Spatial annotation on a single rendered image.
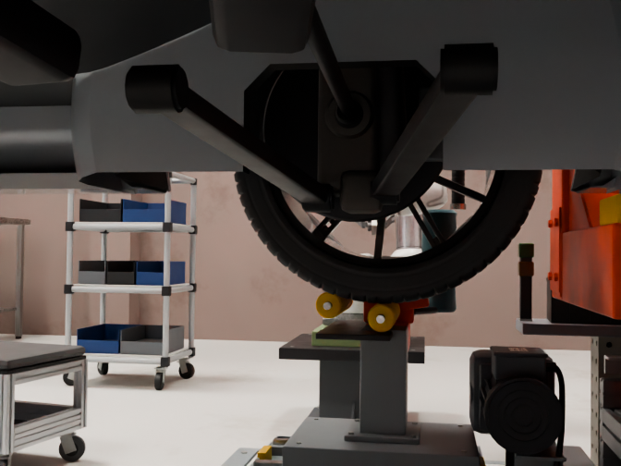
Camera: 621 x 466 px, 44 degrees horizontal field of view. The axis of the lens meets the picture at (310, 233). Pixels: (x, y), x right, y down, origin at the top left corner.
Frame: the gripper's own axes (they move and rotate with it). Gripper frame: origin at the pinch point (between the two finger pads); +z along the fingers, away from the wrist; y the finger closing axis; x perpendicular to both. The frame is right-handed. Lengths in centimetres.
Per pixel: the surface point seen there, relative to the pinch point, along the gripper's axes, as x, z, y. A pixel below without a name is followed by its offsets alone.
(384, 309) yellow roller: 2, 66, 2
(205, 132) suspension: -41, 127, -21
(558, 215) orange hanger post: -12, 37, 43
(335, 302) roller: 3, 58, -8
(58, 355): 34, 19, -89
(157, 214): 24, -123, -99
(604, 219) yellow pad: -20, 79, 41
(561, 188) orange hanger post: -18, 36, 43
